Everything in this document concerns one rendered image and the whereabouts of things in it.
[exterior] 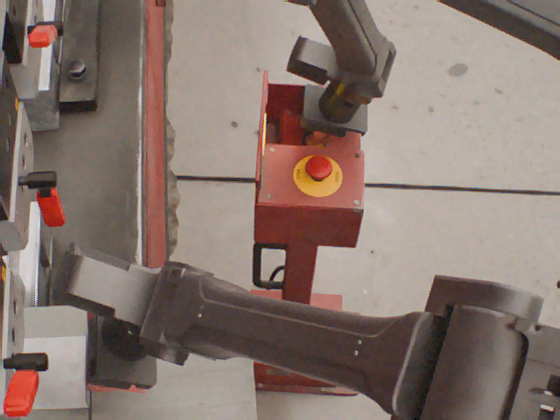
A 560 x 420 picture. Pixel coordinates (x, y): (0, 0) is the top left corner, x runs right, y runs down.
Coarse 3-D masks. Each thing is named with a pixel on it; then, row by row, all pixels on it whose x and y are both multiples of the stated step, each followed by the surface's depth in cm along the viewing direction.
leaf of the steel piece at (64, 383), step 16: (48, 352) 107; (64, 352) 107; (80, 352) 107; (48, 368) 106; (64, 368) 106; (80, 368) 106; (48, 384) 105; (64, 384) 105; (80, 384) 105; (48, 400) 104; (64, 400) 104; (80, 400) 104
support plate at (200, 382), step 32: (32, 320) 109; (64, 320) 109; (160, 384) 106; (192, 384) 106; (224, 384) 106; (32, 416) 104; (64, 416) 104; (96, 416) 104; (128, 416) 104; (160, 416) 104; (192, 416) 104; (224, 416) 105; (256, 416) 105
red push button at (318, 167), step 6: (312, 156) 145; (318, 156) 145; (324, 156) 145; (306, 162) 144; (312, 162) 144; (318, 162) 144; (324, 162) 144; (330, 162) 144; (306, 168) 144; (312, 168) 143; (318, 168) 143; (324, 168) 144; (330, 168) 144; (312, 174) 143; (318, 174) 143; (324, 174) 143; (330, 174) 144; (318, 180) 145
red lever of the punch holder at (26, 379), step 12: (12, 360) 87; (24, 360) 87; (36, 360) 87; (48, 360) 89; (24, 372) 84; (36, 372) 87; (12, 384) 82; (24, 384) 82; (36, 384) 84; (12, 396) 80; (24, 396) 80; (12, 408) 80; (24, 408) 80
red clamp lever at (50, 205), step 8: (24, 176) 99; (32, 176) 99; (40, 176) 99; (48, 176) 99; (56, 176) 100; (24, 184) 99; (32, 184) 99; (40, 184) 99; (48, 184) 99; (56, 184) 99; (40, 192) 101; (48, 192) 101; (56, 192) 102; (40, 200) 101; (48, 200) 102; (56, 200) 102; (40, 208) 103; (48, 208) 103; (56, 208) 103; (48, 216) 104; (56, 216) 104; (64, 216) 106; (48, 224) 106; (56, 224) 106
